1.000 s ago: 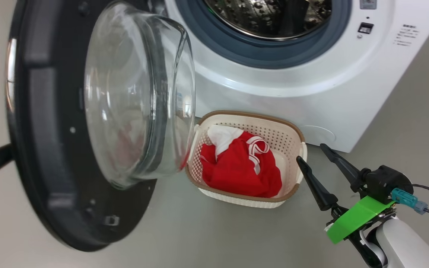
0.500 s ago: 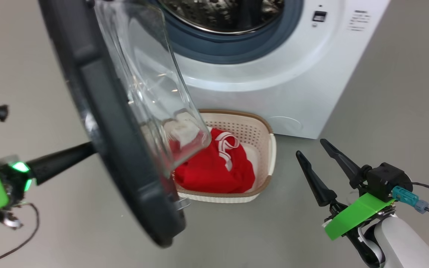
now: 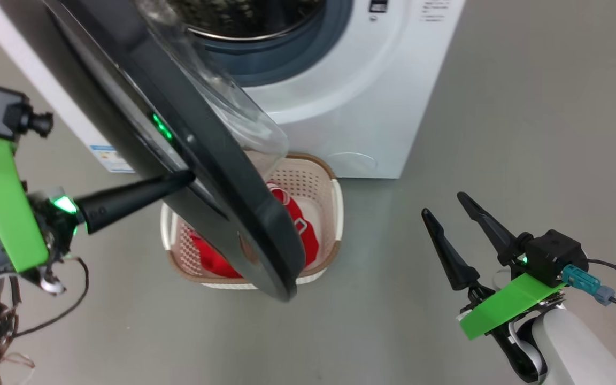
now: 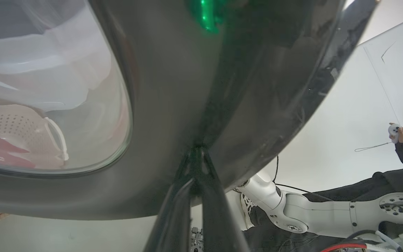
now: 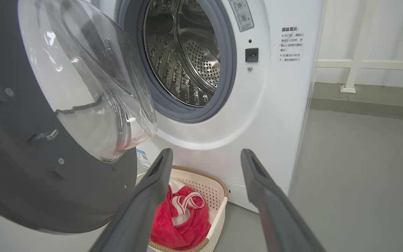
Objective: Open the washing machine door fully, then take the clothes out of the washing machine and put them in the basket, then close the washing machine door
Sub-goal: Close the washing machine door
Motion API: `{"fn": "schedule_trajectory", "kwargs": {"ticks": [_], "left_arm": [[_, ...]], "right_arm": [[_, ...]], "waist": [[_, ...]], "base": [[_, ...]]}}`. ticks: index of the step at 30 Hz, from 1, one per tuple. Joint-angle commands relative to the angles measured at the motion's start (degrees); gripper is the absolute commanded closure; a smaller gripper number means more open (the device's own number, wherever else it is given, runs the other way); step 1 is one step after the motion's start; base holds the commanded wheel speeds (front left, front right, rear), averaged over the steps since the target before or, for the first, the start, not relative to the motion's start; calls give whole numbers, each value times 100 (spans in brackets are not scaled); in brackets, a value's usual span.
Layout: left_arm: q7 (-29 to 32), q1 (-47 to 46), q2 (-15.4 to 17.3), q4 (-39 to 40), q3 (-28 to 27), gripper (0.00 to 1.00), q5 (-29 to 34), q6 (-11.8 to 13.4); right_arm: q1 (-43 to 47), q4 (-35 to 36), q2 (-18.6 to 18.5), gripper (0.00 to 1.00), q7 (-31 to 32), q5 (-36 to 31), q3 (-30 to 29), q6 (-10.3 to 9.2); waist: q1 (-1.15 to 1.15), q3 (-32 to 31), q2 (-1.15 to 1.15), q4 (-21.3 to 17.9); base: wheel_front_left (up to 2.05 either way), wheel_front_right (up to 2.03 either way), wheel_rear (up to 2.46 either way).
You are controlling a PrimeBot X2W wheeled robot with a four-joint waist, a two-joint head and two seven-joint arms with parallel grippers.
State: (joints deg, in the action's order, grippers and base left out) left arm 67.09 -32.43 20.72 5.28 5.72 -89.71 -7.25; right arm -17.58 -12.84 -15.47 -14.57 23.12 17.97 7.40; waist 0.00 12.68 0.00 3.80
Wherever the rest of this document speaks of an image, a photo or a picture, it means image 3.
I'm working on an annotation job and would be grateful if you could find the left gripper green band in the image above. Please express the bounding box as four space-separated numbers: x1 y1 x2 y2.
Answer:
0 131 196 273

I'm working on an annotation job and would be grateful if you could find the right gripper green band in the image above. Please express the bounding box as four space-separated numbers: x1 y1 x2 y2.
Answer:
421 191 566 383

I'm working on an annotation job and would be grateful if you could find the black washing machine door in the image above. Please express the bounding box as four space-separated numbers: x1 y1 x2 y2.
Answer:
0 0 307 303

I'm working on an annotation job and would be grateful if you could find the red garment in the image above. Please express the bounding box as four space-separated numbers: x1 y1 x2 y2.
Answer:
189 182 320 280

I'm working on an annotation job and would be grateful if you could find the cream perforated laundry basket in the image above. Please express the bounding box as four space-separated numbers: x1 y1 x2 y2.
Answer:
160 152 344 290

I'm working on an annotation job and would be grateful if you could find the white front-load washing machine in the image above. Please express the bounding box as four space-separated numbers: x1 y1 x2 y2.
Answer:
0 0 466 180

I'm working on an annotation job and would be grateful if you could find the steel washing machine drum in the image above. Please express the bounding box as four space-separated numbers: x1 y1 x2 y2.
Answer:
169 0 326 42

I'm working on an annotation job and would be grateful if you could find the blue white energy label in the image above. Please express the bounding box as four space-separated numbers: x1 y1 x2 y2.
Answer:
89 144 136 174

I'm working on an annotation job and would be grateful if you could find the teal cable connector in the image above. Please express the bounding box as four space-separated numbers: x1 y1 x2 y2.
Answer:
561 264 616 306

